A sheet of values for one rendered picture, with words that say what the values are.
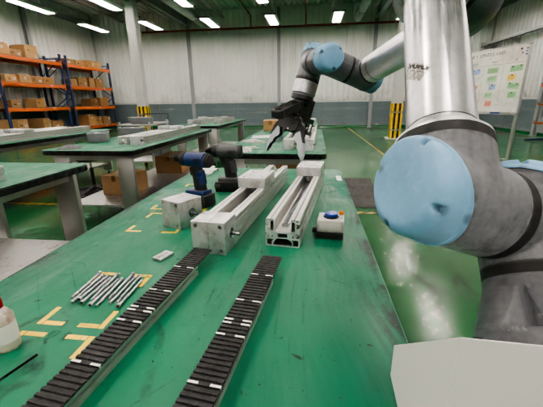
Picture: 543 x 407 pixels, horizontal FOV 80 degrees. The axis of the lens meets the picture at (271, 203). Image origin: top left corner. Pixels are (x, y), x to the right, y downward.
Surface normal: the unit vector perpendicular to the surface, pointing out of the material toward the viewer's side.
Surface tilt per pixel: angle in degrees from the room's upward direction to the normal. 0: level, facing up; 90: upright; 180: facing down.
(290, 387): 0
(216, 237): 90
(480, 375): 90
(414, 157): 77
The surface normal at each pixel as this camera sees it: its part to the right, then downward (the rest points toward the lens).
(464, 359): -0.17, 0.30
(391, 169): -0.93, -0.12
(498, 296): -0.88, -0.47
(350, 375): -0.01, -0.95
